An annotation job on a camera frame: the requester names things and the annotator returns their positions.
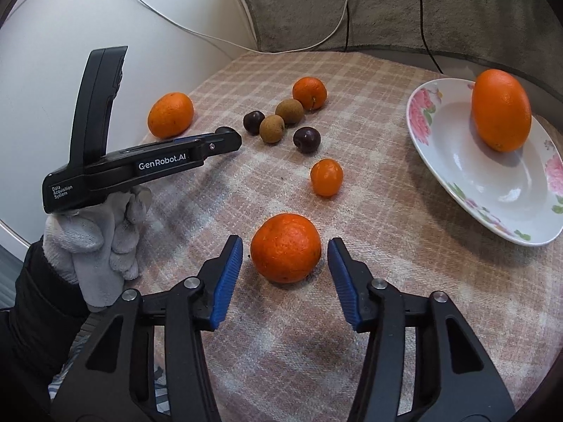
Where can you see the person's left hand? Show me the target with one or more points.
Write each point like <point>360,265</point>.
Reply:
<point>88,250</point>

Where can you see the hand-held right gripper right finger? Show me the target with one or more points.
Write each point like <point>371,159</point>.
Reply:
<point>345,282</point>

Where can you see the large mandarin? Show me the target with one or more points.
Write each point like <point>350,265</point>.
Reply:
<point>286,248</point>

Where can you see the small mandarin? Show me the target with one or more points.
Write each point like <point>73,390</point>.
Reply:
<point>309,92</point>

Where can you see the dark purple plum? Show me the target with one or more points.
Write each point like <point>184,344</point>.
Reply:
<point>254,122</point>
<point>225,130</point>
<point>305,139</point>

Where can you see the white floral plate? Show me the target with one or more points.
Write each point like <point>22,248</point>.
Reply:
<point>484,180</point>

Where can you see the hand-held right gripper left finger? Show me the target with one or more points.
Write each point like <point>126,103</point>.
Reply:
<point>228,278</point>

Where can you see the grey blanket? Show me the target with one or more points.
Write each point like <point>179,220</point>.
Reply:
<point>387,9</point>

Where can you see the small orange kumquat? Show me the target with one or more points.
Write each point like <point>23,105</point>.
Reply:
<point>326,178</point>

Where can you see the brown longan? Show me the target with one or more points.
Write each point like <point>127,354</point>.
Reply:
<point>289,110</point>
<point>272,129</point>

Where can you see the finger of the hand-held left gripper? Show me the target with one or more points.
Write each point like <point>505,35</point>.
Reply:
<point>224,143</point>

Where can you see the large oval orange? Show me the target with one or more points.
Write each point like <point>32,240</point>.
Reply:
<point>501,110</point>

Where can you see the plaid tablecloth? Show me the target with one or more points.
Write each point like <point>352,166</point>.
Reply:
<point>396,272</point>

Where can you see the person's left forearm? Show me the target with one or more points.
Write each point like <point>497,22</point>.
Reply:
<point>35,316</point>

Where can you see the medium mandarin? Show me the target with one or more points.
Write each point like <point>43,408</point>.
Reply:
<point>169,114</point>

